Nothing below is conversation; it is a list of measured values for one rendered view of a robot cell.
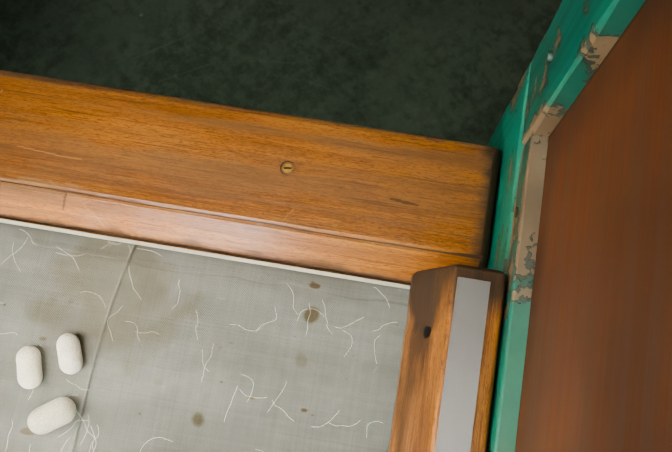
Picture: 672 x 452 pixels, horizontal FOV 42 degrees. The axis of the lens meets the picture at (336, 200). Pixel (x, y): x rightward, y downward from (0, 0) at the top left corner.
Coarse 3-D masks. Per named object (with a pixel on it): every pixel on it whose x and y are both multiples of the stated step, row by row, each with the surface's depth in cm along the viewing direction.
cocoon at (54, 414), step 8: (56, 400) 65; (64, 400) 65; (72, 400) 66; (40, 408) 65; (48, 408) 64; (56, 408) 64; (64, 408) 64; (72, 408) 65; (32, 416) 64; (40, 416) 64; (48, 416) 64; (56, 416) 64; (64, 416) 64; (72, 416) 65; (32, 424) 64; (40, 424) 64; (48, 424) 64; (56, 424) 64; (64, 424) 65; (40, 432) 64; (48, 432) 65
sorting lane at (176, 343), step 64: (0, 256) 69; (64, 256) 69; (128, 256) 69; (192, 256) 69; (0, 320) 68; (64, 320) 68; (128, 320) 68; (192, 320) 68; (256, 320) 68; (320, 320) 68; (384, 320) 68; (0, 384) 67; (64, 384) 67; (128, 384) 67; (192, 384) 67; (256, 384) 67; (320, 384) 67; (384, 384) 67; (0, 448) 66; (64, 448) 65; (128, 448) 65; (192, 448) 65; (256, 448) 65; (320, 448) 65; (384, 448) 65
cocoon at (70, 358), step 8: (64, 336) 66; (72, 336) 66; (56, 344) 66; (64, 344) 66; (72, 344) 66; (64, 352) 66; (72, 352) 66; (80, 352) 66; (64, 360) 65; (72, 360) 65; (80, 360) 66; (64, 368) 65; (72, 368) 65; (80, 368) 66
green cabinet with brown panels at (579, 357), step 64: (576, 0) 49; (640, 0) 40; (576, 64) 47; (640, 64) 39; (576, 128) 50; (640, 128) 37; (576, 192) 47; (640, 192) 36; (512, 256) 57; (576, 256) 45; (640, 256) 35; (512, 320) 55; (576, 320) 43; (640, 320) 33; (512, 384) 53; (576, 384) 41; (640, 384) 32; (512, 448) 52; (576, 448) 39; (640, 448) 31
